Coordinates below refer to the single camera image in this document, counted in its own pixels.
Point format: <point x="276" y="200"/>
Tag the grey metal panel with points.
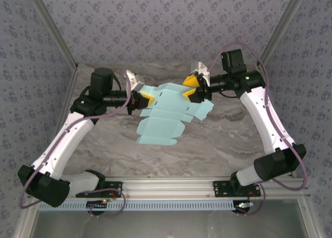
<point x="166" y="226"/>

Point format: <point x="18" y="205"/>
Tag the small circuit board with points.
<point x="243" y="205"/>
<point x="96" y="204"/>

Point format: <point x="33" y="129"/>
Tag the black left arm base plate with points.
<point x="114" y="187"/>

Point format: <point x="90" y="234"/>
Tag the small right circuit board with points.
<point x="243" y="205"/>

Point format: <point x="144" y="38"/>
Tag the aluminium frame post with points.
<point x="282" y="28"/>
<point x="52" y="30"/>

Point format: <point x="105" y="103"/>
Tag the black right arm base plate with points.
<point x="220" y="188"/>

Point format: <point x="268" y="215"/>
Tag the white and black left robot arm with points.
<point x="64" y="142"/>

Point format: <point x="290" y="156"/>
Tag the small left circuit board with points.
<point x="96" y="204"/>

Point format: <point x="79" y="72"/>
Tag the aluminium mounting rail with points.
<point x="168" y="187"/>

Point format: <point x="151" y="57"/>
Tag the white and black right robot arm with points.
<point x="262" y="113"/>

